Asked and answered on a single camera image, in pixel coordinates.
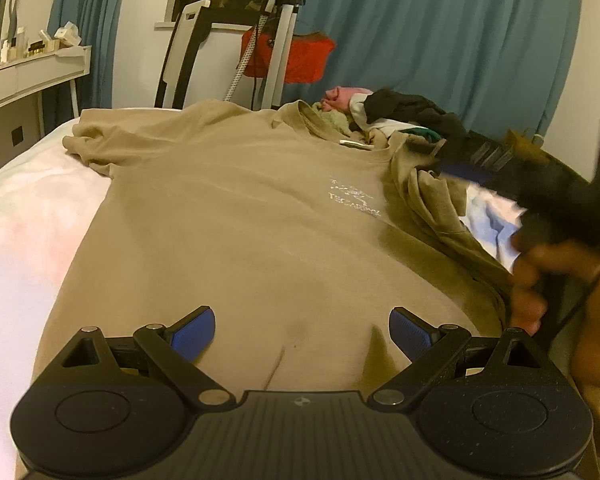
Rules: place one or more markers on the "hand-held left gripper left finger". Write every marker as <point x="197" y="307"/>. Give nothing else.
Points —
<point x="196" y="332"/>

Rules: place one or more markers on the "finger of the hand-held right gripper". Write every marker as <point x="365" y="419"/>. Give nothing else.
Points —
<point x="467" y="170"/>

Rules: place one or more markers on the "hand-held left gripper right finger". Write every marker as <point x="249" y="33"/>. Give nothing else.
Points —
<point x="406" y="332"/>

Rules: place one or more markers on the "tan t-shirt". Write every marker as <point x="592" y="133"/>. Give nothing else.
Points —
<point x="260" y="230"/>

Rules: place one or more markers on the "person's right hand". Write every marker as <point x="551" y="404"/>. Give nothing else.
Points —
<point x="532" y="285"/>

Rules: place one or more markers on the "light blue cloth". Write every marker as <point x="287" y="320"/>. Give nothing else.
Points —
<point x="495" y="220"/>

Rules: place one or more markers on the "black garment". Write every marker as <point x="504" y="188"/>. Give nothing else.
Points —
<point x="410" y="110"/>

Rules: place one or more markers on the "olive green cloth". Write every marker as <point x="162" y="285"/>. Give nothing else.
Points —
<point x="335" y="120"/>

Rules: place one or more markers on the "pink cloth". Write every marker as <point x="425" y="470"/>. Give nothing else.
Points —
<point x="345" y="97"/>

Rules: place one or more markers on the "blue curtain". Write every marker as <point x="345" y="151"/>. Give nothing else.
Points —
<point x="440" y="30"/>
<point x="87" y="10"/>

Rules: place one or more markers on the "white pink bed sheet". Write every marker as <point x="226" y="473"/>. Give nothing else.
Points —
<point x="25" y="240"/>

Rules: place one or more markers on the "red bag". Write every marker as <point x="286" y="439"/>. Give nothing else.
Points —
<point x="305" y="57"/>

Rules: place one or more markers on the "white garment steamer stand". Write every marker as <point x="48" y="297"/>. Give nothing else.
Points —
<point x="280" y="35"/>

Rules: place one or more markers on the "white desk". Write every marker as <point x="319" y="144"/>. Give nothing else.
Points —
<point x="30" y="72"/>

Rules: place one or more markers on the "black wall socket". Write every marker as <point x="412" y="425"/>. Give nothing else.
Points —
<point x="17" y="135"/>

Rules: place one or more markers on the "white black folding frame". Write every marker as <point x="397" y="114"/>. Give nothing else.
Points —
<point x="185" y="45"/>

